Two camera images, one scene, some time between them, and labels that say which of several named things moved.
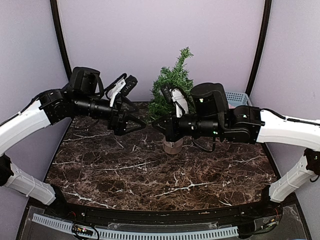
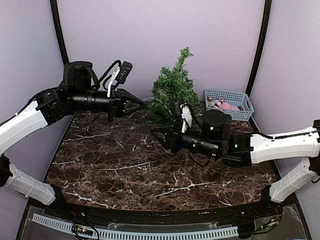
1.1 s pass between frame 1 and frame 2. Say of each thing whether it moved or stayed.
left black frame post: stayed
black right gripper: moved
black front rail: stayed
